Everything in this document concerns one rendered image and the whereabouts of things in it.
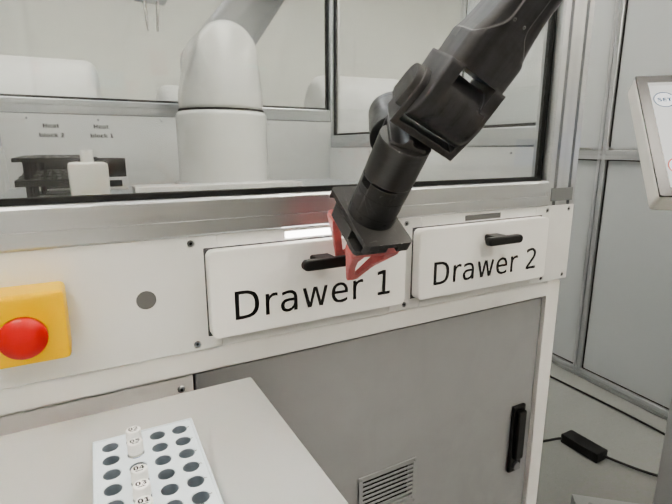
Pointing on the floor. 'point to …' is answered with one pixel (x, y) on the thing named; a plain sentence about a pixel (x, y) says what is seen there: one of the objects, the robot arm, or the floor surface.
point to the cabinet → (370, 396)
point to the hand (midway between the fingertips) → (347, 264)
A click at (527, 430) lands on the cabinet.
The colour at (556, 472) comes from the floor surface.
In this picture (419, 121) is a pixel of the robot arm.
